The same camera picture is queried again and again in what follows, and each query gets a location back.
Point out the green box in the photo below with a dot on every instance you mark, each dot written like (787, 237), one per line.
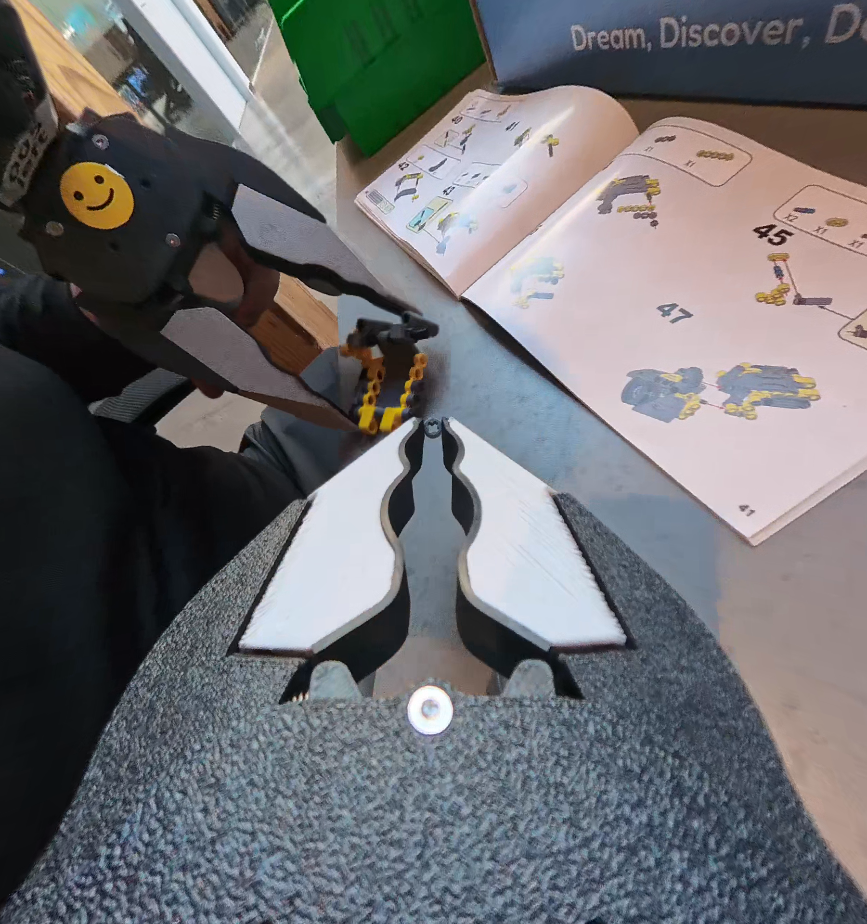
(375, 65)

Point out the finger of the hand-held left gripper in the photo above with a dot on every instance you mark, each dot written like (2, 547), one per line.
(296, 245)
(224, 354)

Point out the grey desk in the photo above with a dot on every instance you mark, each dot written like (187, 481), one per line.
(801, 650)

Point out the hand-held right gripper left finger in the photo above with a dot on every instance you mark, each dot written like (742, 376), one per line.
(332, 570)

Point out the small black pin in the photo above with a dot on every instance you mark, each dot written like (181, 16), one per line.
(433, 427)

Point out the yellow grey brick frame assembly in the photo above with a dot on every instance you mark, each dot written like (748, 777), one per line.
(372, 417)

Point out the navy cardboard box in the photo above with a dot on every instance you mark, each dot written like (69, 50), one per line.
(693, 72)

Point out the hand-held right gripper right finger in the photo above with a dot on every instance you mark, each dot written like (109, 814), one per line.
(534, 570)

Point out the person's left hand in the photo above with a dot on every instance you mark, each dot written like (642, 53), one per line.
(235, 285)

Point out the white building instruction booklet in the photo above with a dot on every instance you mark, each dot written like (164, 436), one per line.
(606, 325)

